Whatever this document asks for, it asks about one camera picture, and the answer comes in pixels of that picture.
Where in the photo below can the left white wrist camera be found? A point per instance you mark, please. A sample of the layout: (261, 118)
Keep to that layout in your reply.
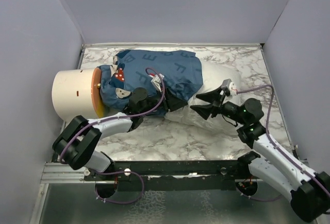
(156, 81)

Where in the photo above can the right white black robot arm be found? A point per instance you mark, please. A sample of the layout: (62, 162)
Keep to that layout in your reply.
(306, 190)

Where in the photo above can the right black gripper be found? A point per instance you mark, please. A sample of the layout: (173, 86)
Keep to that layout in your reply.
(214, 97)

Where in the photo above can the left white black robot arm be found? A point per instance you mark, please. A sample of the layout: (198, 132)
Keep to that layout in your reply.
(77, 142)

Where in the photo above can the white pillow with red logo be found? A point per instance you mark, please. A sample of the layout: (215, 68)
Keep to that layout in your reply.
(213, 77)

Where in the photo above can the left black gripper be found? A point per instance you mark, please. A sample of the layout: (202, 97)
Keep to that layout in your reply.
(173, 103)

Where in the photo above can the cream cylinder with orange lid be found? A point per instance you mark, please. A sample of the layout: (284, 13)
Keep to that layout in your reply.
(77, 92)

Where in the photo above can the blue lettered pillowcase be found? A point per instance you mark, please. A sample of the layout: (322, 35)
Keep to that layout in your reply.
(174, 75)

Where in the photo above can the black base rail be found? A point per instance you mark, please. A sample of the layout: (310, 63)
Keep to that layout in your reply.
(132, 176)

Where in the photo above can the aluminium frame rail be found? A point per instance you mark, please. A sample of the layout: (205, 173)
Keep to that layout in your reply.
(57, 173)

